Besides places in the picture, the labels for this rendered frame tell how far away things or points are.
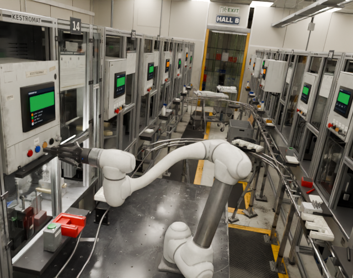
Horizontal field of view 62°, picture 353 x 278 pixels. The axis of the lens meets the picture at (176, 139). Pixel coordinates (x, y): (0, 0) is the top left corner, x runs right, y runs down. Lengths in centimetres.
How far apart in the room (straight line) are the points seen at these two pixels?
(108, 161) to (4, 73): 54
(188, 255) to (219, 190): 39
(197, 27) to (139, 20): 190
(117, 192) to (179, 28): 886
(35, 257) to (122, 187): 56
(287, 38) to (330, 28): 125
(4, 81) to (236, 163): 105
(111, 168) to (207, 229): 59
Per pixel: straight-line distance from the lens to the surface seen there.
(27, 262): 168
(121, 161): 135
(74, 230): 175
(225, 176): 147
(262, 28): 999
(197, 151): 154
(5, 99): 136
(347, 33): 1055
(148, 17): 1025
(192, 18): 1000
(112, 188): 142
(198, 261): 164
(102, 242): 211
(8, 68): 136
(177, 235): 177
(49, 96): 157
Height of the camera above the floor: 197
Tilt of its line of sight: 18 degrees down
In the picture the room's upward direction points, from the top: 6 degrees clockwise
